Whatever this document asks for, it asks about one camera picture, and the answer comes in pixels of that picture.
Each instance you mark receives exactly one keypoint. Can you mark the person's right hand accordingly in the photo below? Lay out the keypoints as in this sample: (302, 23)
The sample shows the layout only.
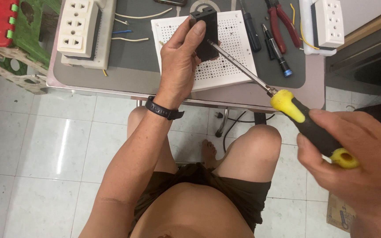
(369, 165)

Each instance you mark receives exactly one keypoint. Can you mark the person's left hand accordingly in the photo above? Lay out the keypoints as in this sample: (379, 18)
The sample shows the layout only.
(177, 72)

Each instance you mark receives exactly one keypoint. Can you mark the black socket block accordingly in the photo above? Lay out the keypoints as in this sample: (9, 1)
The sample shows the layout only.
(210, 33)

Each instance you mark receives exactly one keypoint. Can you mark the black wristband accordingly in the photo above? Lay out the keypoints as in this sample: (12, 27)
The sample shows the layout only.
(162, 110)

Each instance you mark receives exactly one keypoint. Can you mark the grey work mat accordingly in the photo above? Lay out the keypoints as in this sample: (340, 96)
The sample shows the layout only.
(134, 69)

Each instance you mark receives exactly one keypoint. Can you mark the cardboard box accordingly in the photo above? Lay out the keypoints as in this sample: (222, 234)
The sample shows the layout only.
(336, 211)

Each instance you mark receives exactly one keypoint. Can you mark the white perforated plate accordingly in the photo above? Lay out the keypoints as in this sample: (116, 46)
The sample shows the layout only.
(233, 36)

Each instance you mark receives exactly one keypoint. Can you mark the chrome table leg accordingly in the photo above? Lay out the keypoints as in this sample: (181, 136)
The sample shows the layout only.
(223, 122)

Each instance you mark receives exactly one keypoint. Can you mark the small black tool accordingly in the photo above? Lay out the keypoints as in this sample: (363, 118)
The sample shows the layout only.
(170, 2)

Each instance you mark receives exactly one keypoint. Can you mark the person's foot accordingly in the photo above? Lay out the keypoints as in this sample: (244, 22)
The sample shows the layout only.
(210, 153)

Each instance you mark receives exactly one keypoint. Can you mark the black tester pen blue tip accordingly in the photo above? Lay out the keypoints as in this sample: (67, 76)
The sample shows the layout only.
(277, 51)

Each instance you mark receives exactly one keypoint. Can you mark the wooden cabinet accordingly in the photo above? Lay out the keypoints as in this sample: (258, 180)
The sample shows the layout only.
(369, 56)

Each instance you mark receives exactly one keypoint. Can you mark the person's right leg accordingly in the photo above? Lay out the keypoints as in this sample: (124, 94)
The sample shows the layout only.
(253, 152)

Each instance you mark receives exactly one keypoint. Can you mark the cream three-outlet socket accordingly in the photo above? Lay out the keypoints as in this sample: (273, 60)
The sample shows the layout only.
(76, 26)

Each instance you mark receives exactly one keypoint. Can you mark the dark brown shorts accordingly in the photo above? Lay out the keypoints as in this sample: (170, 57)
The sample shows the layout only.
(243, 195)

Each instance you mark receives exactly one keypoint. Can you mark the person's bare belly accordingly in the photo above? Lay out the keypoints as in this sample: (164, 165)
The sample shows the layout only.
(193, 211)

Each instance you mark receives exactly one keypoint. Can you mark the white multi-outlet socket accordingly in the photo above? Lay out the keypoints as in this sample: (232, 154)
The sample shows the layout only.
(331, 21)

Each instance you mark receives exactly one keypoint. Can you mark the green plastic stool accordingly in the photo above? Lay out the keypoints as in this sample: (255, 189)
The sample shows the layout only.
(31, 33)

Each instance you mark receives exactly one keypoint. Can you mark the white socket base plate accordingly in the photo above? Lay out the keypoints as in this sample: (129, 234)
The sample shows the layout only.
(107, 39)

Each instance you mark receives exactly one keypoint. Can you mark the black table post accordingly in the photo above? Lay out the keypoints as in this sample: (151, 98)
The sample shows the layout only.
(260, 118)

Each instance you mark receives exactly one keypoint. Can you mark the white rounded base plate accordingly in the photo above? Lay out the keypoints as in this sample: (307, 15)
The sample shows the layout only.
(305, 26)

